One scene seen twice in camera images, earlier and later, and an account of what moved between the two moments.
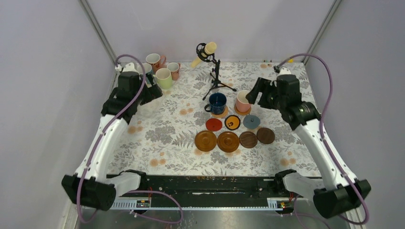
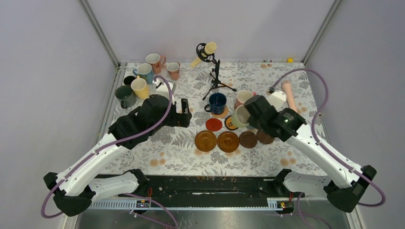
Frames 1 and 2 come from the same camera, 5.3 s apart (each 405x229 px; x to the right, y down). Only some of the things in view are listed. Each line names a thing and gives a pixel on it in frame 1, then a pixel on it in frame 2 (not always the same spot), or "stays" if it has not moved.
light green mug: x=164 y=78 -> x=241 y=117
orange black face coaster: x=232 y=122 stays
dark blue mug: x=217 y=101 stays
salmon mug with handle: x=155 y=60 stays
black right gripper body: x=269 y=98 -> x=254 y=123
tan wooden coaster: x=222 y=116 stays
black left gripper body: x=147 y=94 -> x=175 y=119
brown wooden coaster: x=205 y=140 stays
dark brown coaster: x=248 y=140 stays
